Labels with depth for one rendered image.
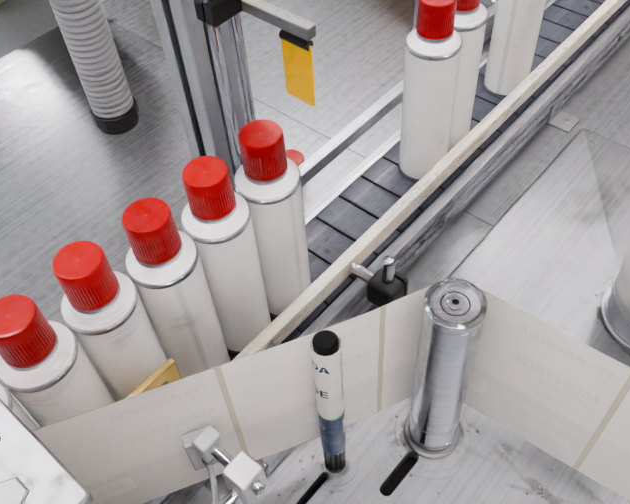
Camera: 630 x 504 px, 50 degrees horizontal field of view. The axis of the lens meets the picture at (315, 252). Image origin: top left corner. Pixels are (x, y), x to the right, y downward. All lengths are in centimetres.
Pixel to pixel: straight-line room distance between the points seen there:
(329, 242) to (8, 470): 45
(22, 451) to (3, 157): 68
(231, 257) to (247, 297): 6
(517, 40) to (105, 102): 47
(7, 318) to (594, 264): 52
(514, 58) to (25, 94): 66
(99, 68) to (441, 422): 35
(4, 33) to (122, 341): 80
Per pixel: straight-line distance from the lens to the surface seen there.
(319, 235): 70
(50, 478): 31
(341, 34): 106
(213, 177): 47
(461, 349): 43
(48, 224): 86
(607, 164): 81
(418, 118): 69
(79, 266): 45
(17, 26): 122
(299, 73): 54
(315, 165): 65
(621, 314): 64
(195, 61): 62
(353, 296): 65
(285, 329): 60
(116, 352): 49
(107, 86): 52
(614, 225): 75
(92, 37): 50
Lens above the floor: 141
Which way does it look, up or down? 51 degrees down
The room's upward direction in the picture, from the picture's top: 5 degrees counter-clockwise
